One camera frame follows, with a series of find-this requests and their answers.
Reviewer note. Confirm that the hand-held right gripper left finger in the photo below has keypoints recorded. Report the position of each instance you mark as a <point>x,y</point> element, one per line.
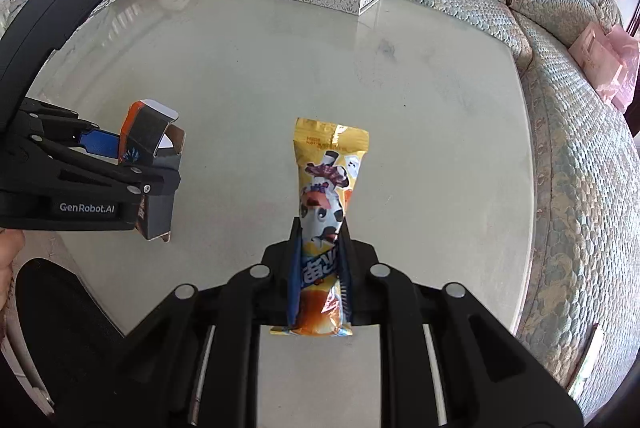
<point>280,288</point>

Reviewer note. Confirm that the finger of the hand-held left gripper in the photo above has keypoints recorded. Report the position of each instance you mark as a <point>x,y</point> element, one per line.
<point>97,143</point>
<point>100,178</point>

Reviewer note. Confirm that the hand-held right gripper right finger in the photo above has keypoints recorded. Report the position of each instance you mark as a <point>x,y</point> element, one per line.
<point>362,288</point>

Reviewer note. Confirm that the black and orange carton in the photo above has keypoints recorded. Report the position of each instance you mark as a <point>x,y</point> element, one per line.
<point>150,128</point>

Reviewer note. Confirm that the yellow cartoon snack wrapper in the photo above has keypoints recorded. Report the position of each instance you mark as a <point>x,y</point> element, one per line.
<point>325,188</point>

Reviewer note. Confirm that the person's left hand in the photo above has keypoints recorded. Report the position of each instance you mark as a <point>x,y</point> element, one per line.
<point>10,258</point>

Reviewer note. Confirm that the thin white box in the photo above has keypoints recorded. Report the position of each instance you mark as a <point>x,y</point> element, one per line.
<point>585,360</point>

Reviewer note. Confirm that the quilted green floral sofa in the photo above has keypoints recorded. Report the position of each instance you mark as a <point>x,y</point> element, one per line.
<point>565,158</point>

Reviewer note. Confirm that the pink plastic bag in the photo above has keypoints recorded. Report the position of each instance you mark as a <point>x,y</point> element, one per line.
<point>615,63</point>

